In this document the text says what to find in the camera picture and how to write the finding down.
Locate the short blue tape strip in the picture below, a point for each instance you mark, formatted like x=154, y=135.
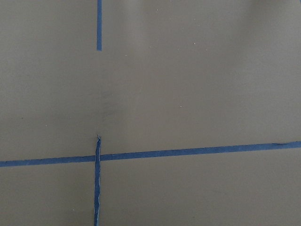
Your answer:
x=99, y=25

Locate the brown paper table cover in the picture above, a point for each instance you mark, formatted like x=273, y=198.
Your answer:
x=190, y=115

